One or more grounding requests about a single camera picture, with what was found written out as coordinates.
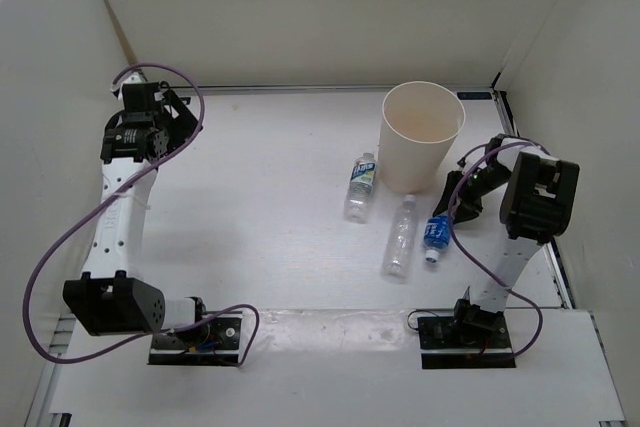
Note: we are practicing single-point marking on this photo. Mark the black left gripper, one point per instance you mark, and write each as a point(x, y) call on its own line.
point(184, 125)

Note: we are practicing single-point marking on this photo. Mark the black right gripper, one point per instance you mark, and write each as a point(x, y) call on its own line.
point(468, 207)

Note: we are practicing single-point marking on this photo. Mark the clear bottle blue label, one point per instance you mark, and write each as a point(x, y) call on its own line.
point(436, 238)

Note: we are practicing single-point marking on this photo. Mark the clear bottle green white label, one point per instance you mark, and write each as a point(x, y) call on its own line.
point(360, 188)

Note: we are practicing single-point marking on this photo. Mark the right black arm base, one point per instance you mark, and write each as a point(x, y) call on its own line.
point(446, 345)

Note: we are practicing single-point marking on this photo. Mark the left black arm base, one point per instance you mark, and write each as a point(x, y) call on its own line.
point(215, 345)

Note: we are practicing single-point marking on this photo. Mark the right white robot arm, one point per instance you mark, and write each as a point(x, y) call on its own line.
point(535, 209)

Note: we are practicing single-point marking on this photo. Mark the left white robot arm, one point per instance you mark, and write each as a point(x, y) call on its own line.
point(111, 297)

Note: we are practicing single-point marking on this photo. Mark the white round bin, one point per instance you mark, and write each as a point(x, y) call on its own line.
point(420, 122)

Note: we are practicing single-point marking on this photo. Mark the clear unlabeled plastic bottle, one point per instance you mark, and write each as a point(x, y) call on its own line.
point(399, 249)

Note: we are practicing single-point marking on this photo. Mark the black XDOF label right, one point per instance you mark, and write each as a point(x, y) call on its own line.
point(474, 95)

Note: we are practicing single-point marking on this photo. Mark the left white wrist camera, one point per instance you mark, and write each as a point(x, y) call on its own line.
point(133, 77)

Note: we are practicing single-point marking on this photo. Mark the aluminium table frame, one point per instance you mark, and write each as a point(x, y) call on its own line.
point(263, 306)

